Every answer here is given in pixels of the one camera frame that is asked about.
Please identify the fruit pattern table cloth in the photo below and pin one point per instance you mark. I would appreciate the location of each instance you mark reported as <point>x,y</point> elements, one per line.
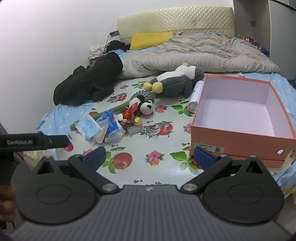
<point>158,154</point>

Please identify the blue face mask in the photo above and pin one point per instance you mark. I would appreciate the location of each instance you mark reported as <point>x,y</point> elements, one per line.
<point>88,127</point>

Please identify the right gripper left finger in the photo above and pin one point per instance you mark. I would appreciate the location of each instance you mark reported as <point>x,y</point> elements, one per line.
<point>85,167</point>

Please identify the pink cardboard box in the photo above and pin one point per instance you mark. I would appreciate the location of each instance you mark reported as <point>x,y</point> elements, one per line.
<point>239,117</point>

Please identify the small panda plush toy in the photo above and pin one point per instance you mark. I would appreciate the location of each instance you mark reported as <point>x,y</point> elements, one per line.
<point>141,106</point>

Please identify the small yellow bird plush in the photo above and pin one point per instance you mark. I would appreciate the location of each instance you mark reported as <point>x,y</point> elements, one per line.
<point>137,121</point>

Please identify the blue tissue pack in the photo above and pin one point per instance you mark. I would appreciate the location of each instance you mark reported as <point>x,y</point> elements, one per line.
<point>110,128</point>

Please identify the cream quilted headboard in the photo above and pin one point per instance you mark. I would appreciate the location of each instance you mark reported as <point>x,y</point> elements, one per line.
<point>218,19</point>

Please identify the grey penguin plush toy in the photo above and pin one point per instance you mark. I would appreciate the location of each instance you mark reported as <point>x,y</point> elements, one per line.
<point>174,83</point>

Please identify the red snack wrapper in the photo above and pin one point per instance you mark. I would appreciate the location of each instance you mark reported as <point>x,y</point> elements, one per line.
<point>128,114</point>

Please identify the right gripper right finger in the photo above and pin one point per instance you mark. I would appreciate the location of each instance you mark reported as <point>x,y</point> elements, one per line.
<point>215,167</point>

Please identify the white paper roll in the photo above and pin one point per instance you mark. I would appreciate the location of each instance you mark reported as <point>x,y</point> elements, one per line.
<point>195,97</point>

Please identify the brown cartoon snack packet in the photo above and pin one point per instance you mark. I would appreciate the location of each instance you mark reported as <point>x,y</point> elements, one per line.
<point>126,124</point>

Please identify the light blue bed sheet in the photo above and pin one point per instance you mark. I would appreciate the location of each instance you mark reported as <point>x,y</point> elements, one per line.
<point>285,91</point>

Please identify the yellow pillow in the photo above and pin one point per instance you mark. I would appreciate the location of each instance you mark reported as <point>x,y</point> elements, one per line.
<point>147,40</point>

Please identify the black clothing pile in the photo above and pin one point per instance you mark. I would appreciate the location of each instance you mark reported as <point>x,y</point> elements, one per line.
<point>93,83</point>

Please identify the grey wardrobe cabinet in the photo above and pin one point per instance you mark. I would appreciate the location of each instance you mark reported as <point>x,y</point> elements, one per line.
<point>271,24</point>

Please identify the white clothing heap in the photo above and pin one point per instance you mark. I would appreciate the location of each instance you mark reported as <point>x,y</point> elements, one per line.
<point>96,51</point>

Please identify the grey quilt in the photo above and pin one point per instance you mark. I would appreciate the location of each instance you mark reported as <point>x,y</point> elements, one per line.
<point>206,52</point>

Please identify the person's left hand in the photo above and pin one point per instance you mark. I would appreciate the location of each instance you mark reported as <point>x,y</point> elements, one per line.
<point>8,204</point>

